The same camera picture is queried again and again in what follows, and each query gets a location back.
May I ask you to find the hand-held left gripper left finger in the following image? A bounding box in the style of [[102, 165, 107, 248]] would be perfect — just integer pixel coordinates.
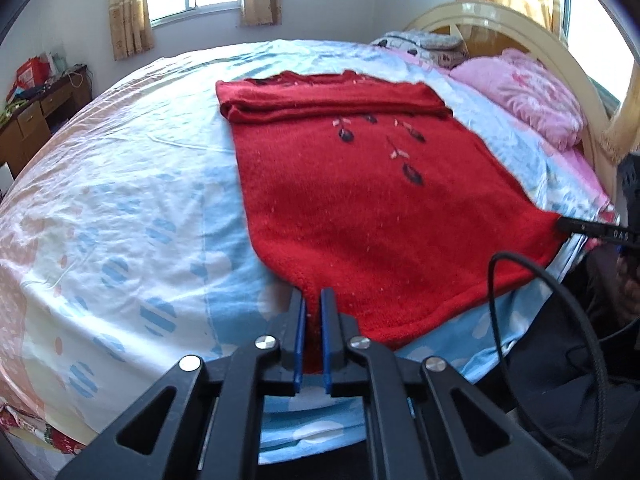
[[55, 287, 307, 480]]

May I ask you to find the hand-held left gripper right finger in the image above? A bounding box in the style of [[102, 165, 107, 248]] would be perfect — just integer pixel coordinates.
[[320, 287, 574, 480]]

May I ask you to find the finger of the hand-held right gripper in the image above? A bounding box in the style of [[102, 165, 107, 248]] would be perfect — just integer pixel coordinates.
[[555, 215, 637, 244]]

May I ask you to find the red embroidered sweater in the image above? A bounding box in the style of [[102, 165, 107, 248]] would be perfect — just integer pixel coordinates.
[[215, 71, 577, 376]]

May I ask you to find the person's right hand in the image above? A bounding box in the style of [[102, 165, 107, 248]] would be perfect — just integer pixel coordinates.
[[616, 254, 640, 327]]

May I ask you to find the pink pillow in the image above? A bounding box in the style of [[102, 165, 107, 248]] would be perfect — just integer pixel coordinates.
[[449, 48, 588, 152]]

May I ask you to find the large side window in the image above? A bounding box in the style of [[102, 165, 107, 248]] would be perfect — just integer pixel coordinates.
[[564, 0, 628, 113]]

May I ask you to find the person's dark clothing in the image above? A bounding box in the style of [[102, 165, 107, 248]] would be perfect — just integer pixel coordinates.
[[499, 249, 640, 480]]

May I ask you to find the bed with patterned sheet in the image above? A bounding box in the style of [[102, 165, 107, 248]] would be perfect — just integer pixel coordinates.
[[0, 37, 617, 467]]

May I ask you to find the cream wooden headboard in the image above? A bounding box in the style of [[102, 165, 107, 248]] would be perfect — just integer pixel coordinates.
[[403, 0, 627, 197]]

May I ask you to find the cartoon printed pillow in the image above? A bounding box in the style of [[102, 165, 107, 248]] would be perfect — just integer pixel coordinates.
[[369, 30, 469, 69]]

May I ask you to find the red patterned blanket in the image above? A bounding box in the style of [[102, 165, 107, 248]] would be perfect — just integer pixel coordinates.
[[0, 403, 87, 457]]

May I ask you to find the brown wooden desk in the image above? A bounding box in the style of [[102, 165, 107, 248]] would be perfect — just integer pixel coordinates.
[[0, 64, 94, 177]]

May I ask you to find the red gift box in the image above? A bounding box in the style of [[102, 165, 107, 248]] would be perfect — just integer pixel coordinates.
[[14, 58, 45, 89]]

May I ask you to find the black cable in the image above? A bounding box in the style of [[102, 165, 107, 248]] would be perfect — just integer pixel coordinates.
[[486, 252, 610, 480]]

